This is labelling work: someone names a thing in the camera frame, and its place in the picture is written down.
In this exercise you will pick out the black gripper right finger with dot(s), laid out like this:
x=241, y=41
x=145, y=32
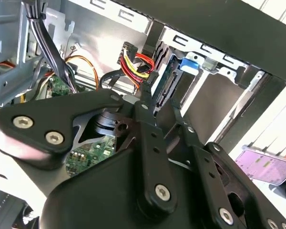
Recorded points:
x=203, y=167

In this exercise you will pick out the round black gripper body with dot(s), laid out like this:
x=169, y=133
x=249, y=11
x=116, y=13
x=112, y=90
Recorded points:
x=105, y=190

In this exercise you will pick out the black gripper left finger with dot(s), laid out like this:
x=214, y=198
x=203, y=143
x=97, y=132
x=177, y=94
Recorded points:
x=38, y=114

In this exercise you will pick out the hard disk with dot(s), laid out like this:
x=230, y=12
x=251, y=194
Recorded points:
x=189, y=64

